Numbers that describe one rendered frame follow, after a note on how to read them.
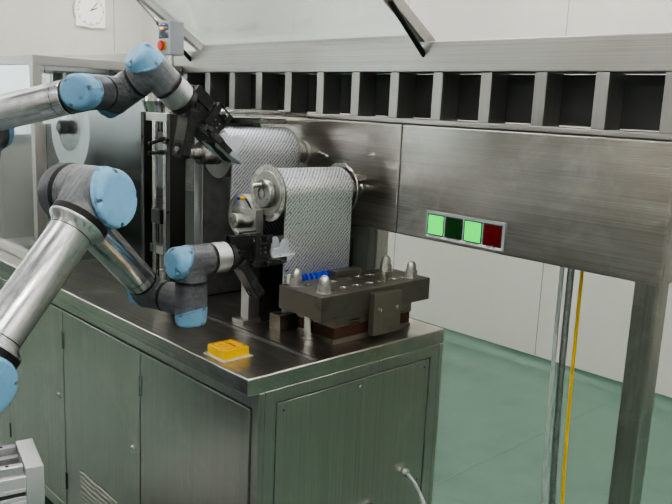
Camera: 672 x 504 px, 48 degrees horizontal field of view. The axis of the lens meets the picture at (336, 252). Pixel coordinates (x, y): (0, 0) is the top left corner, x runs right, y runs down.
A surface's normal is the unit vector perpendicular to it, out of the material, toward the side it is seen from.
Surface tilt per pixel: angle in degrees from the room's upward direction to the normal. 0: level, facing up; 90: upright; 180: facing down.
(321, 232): 90
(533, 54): 90
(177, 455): 90
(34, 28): 90
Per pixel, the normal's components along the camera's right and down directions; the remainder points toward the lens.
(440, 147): -0.73, 0.10
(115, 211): 0.89, 0.03
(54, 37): 0.68, 0.17
